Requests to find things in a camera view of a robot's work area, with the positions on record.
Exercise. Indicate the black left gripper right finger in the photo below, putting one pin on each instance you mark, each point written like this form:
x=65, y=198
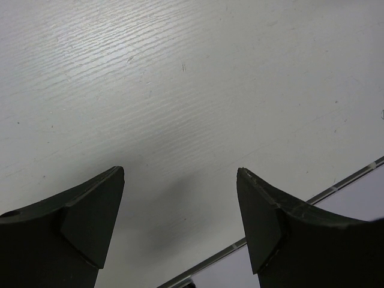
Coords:
x=294, y=244

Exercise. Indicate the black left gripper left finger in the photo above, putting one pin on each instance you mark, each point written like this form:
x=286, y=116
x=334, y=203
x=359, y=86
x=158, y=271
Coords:
x=63, y=240

